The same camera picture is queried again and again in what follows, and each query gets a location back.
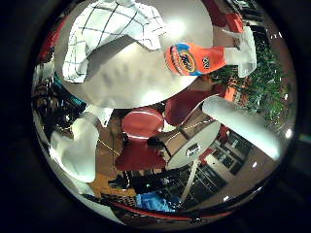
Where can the orange spray bottle white trigger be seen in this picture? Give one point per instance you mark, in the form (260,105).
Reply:
(194,59)

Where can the white checked cloth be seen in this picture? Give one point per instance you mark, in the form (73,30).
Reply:
(107,29)

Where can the red square seat chair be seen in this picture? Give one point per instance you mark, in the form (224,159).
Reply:
(139,155)

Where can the red round stool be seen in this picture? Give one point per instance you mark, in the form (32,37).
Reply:
(142,123)

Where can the blue bin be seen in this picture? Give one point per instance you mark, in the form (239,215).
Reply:
(154,202)

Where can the white round table with logo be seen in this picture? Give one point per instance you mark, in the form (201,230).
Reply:
(194,147)

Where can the red upholstered chair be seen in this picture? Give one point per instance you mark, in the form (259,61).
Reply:
(184,105)
(228,16)

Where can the green plant wall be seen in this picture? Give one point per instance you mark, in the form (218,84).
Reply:
(262,84)

